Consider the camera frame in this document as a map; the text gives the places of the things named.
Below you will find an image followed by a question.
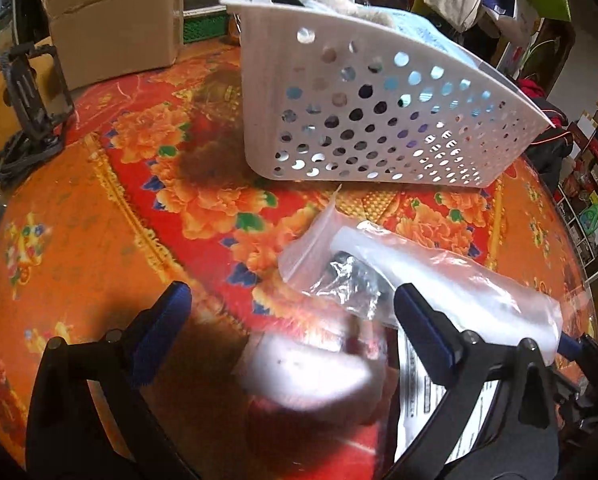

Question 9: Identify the green plastic crate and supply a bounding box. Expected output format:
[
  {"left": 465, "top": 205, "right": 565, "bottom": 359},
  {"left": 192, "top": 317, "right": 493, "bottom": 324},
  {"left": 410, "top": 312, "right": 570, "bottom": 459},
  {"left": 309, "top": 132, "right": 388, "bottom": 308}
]
[{"left": 183, "top": 12, "right": 230, "bottom": 45}]

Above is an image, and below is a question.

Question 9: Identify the white perforated plastic basket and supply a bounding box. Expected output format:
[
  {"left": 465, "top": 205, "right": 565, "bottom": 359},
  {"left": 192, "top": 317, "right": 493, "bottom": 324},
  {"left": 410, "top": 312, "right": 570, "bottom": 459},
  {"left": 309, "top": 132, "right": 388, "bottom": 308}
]
[{"left": 219, "top": 0, "right": 557, "bottom": 188}]

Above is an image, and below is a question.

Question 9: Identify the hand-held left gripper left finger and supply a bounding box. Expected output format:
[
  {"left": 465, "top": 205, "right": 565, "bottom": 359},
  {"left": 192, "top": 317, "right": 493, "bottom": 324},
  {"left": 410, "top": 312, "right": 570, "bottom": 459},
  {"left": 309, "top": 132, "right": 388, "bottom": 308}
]
[{"left": 25, "top": 281, "right": 200, "bottom": 480}]

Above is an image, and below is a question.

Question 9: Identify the white printed paper sheet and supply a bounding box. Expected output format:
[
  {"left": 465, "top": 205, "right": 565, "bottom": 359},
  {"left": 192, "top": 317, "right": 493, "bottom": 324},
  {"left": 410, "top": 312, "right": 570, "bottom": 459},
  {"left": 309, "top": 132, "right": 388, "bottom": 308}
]
[{"left": 394, "top": 332, "right": 502, "bottom": 466}]

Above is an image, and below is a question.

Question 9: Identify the small white tissue packet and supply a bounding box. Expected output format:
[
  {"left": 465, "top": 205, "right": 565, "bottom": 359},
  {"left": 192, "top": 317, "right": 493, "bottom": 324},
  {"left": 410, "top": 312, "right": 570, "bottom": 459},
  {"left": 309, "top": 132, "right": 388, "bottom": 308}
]
[{"left": 236, "top": 335, "right": 387, "bottom": 413}]

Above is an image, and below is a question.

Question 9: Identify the brown cardboard box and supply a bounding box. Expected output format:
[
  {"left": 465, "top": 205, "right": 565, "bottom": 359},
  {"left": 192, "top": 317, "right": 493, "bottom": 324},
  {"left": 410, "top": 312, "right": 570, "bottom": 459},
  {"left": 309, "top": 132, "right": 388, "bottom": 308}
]
[{"left": 39, "top": 0, "right": 186, "bottom": 88}]

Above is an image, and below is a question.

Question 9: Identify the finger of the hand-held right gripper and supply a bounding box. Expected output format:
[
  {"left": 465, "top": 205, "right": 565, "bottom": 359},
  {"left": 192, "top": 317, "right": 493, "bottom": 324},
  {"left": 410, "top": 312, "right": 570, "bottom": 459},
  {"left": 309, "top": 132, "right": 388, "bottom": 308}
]
[{"left": 558, "top": 332, "right": 598, "bottom": 367}]

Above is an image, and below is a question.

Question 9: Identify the white paper bag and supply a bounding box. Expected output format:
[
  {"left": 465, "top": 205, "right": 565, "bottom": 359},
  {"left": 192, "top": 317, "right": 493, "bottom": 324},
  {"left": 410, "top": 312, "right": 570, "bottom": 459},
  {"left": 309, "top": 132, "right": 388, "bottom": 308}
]
[{"left": 484, "top": 0, "right": 540, "bottom": 41}]

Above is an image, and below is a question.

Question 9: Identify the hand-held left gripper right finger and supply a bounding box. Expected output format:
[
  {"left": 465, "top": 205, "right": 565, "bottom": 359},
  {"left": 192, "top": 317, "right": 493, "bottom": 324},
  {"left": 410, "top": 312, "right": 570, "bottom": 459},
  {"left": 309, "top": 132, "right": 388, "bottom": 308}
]
[{"left": 389, "top": 283, "right": 562, "bottom": 480}]

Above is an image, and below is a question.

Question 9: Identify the clear plastic zip bag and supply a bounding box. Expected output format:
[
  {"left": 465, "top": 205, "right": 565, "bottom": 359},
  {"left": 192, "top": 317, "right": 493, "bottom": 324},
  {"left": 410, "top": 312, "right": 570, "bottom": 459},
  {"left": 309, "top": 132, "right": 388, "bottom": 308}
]
[{"left": 278, "top": 205, "right": 564, "bottom": 361}]

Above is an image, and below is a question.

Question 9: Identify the red floral tablecloth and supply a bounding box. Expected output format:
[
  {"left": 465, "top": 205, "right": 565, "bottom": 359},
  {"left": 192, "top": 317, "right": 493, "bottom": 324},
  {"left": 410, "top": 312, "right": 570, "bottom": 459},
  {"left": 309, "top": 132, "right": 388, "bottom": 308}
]
[{"left": 0, "top": 40, "right": 598, "bottom": 480}]

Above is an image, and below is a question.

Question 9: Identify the red black clothing pile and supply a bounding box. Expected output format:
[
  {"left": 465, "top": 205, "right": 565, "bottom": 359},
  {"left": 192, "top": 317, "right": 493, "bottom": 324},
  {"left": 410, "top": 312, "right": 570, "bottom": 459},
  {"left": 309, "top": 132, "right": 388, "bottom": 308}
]
[{"left": 516, "top": 77, "right": 584, "bottom": 181}]

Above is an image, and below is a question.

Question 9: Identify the cubby shelf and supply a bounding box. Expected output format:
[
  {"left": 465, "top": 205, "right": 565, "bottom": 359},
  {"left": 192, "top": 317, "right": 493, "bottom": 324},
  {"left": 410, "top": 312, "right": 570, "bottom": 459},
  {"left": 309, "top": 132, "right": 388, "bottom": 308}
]
[{"left": 554, "top": 105, "right": 598, "bottom": 266}]

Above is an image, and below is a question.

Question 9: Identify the black phone holder stand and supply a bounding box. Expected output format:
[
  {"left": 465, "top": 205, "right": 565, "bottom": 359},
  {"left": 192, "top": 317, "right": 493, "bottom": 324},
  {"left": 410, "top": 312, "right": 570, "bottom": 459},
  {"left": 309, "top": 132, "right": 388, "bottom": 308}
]
[{"left": 0, "top": 44, "right": 76, "bottom": 188}]

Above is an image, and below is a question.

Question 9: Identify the grey fuzzy cloth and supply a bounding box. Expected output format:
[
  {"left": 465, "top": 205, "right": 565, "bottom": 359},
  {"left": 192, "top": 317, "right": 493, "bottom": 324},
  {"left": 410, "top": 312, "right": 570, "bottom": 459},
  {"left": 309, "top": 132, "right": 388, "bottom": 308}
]
[{"left": 324, "top": 0, "right": 394, "bottom": 28}]

